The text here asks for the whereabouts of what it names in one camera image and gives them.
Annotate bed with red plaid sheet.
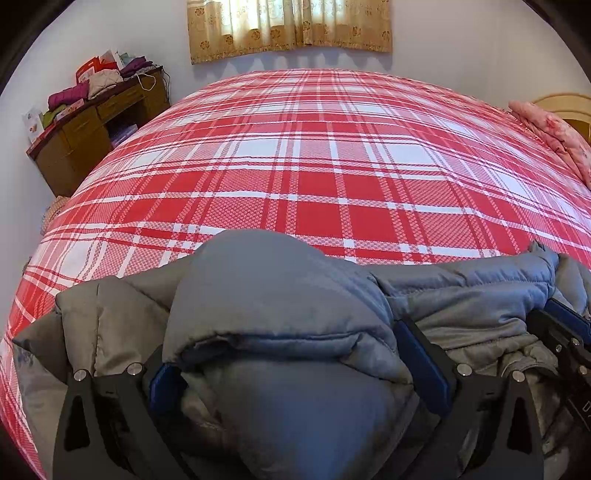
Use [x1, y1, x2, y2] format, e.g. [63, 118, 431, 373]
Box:
[0, 68, 591, 480]

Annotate pink floral folded blanket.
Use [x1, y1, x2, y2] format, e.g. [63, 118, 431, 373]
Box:
[508, 100, 591, 190]

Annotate flat pink patterned box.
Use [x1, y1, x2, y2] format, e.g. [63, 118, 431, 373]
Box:
[54, 98, 86, 122]

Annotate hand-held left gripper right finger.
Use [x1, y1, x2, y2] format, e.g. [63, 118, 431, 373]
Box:
[393, 316, 546, 480]

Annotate grey puffer jacket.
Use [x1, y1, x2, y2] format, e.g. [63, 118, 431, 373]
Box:
[11, 229, 591, 480]

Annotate red box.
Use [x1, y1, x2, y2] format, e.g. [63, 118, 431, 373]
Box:
[75, 55, 119, 86]

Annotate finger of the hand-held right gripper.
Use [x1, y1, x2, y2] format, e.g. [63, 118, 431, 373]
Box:
[526, 308, 586, 366]
[545, 298, 591, 332]

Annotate purple folded clothes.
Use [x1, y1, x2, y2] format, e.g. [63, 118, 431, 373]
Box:
[119, 55, 156, 79]

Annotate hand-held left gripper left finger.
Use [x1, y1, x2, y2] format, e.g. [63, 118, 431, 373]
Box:
[52, 346, 204, 480]

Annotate brown wooden desk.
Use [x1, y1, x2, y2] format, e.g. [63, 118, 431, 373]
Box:
[25, 65, 172, 199]

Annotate magenta folded clothes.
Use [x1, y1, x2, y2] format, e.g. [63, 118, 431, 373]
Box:
[47, 80, 91, 111]

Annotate pale box under desk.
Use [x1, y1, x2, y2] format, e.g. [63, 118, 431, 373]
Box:
[108, 122, 140, 149]

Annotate pink quilted garment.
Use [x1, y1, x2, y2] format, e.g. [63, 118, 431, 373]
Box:
[87, 69, 125, 99]

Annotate pale paper bag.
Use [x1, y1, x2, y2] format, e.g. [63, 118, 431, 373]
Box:
[98, 48, 127, 71]

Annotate beige floral window curtain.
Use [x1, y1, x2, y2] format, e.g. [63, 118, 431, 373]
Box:
[187, 0, 393, 66]

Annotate white printed card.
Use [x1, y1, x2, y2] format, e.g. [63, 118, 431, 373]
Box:
[21, 107, 45, 144]

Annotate wooden bed headboard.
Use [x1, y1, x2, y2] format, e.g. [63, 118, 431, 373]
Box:
[531, 92, 591, 139]

